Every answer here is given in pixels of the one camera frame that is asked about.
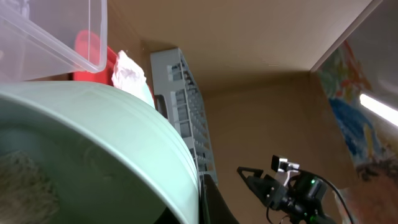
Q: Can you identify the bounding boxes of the colourful wall poster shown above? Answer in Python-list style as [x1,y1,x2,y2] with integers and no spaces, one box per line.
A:
[317,41,397,223]

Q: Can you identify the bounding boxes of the red serving tray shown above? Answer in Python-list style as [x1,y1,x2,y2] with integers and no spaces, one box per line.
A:
[72,29,156,108]

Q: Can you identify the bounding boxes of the green bowl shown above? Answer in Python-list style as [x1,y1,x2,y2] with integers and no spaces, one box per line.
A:
[1,81,200,223]

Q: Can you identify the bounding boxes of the white rice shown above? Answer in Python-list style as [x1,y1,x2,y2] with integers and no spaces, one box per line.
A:
[1,151,59,224]

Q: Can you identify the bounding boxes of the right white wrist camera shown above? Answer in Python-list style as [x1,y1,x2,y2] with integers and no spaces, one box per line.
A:
[271,155,300,187]

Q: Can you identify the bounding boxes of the grey dishwasher rack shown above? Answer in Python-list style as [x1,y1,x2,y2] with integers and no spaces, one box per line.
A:
[150,48,218,184]

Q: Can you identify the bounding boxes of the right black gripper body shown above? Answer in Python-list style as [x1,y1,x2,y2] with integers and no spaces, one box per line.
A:
[237,167,295,212]

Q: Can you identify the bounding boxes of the white napkin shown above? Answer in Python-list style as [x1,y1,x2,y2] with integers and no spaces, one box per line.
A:
[111,50,155,109]

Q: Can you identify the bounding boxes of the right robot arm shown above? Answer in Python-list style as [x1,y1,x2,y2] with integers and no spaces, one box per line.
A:
[237,167,335,224]

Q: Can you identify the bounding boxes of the clear plastic bin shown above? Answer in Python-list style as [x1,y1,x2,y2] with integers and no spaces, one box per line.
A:
[1,0,108,83]

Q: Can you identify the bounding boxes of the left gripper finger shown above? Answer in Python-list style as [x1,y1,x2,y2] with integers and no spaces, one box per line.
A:
[200,174,239,224]

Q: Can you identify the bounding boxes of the right black cable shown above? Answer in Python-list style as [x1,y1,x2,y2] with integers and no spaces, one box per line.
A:
[298,169,355,224]

